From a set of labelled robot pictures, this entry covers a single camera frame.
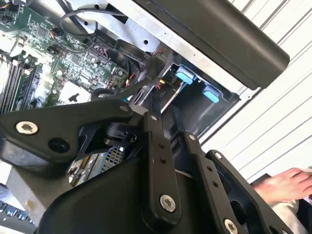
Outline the hard disk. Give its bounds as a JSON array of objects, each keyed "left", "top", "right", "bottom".
[{"left": 160, "top": 64, "right": 222, "bottom": 113}]

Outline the person's bare hand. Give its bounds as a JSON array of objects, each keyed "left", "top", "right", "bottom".
[{"left": 252, "top": 167, "right": 312, "bottom": 205}]

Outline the red yellow disk power wire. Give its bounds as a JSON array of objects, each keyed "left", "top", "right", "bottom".
[{"left": 146, "top": 57, "right": 174, "bottom": 105}]

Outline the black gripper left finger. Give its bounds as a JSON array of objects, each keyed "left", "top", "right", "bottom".
[{"left": 0, "top": 85, "right": 182, "bottom": 221}]

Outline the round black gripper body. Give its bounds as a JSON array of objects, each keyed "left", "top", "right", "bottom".
[{"left": 36, "top": 156, "right": 221, "bottom": 234}]

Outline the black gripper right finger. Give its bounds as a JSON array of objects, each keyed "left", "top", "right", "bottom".
[{"left": 152, "top": 97, "right": 293, "bottom": 234}]

